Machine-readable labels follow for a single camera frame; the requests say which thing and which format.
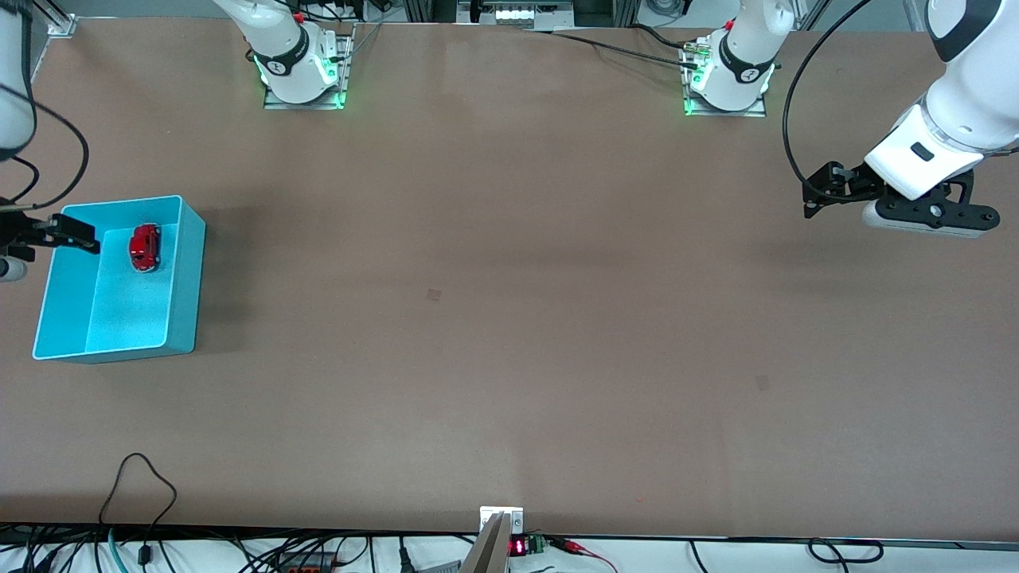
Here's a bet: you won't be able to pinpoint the red beetle toy car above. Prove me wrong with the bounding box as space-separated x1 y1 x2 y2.
129 224 162 273

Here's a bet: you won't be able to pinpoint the blue plastic box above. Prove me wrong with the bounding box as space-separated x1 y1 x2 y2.
32 195 206 364

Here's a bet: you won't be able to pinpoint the grey power strip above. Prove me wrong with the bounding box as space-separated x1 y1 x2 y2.
275 553 339 573

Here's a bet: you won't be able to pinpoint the red clip leads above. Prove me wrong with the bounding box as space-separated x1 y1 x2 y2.
553 537 619 572

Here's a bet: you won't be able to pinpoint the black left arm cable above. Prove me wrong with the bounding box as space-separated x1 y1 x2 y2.
783 0 876 188

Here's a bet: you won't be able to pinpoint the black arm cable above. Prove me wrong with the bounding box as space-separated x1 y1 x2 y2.
783 0 876 188
0 80 90 212

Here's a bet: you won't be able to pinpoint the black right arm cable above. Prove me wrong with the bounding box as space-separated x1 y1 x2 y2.
0 80 90 212

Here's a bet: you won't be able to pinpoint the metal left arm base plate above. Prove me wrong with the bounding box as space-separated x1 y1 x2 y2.
681 40 768 119

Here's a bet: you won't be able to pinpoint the aluminium frame profile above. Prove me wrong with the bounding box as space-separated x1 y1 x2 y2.
32 0 78 38

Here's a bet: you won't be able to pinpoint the black cable with inline block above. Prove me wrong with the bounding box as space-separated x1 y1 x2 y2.
97 453 178 567

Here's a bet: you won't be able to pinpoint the black cable across table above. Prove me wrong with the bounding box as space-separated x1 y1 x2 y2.
525 28 703 72

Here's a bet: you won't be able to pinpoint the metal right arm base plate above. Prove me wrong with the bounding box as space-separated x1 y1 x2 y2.
263 24 355 111

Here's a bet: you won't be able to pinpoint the black looped cable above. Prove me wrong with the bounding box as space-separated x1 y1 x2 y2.
808 539 884 564

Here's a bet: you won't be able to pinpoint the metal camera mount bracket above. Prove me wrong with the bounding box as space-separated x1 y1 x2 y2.
478 506 525 573

